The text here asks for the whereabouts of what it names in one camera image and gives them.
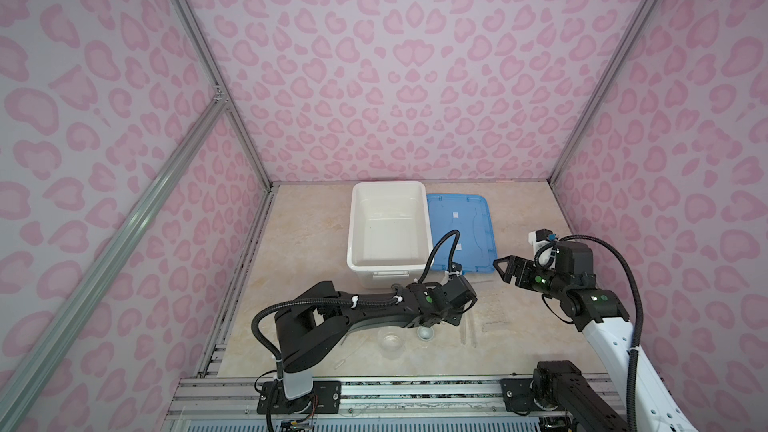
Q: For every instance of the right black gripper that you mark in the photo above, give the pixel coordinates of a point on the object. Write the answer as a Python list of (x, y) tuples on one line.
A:
[(514, 267)]

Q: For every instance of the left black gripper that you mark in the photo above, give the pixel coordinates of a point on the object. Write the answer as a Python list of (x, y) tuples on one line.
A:
[(457, 318)]

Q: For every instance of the clear glass beaker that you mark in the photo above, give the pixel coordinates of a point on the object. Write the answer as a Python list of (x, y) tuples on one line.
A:
[(391, 342)]

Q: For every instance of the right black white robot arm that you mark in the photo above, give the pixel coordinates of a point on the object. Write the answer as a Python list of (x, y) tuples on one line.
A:
[(562, 269)]

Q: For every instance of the clear plastic bag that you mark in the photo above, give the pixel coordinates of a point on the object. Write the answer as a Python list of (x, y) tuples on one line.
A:
[(492, 314)]

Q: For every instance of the blue plastic bin lid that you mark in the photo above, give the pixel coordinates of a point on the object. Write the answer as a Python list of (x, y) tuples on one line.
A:
[(470, 215)]

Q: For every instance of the small white ceramic crucible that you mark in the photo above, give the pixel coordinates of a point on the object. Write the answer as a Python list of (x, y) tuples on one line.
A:
[(425, 334)]

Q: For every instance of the white plastic storage bin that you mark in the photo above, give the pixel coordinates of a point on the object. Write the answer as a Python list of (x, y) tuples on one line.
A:
[(389, 238)]

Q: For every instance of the clear plastic pipette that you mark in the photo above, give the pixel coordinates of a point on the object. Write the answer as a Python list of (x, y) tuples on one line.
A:
[(350, 352)]

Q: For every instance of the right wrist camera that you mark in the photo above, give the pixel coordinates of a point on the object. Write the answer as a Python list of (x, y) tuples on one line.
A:
[(543, 243)]

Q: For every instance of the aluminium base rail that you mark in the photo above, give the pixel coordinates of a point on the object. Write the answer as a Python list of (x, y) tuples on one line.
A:
[(408, 403)]

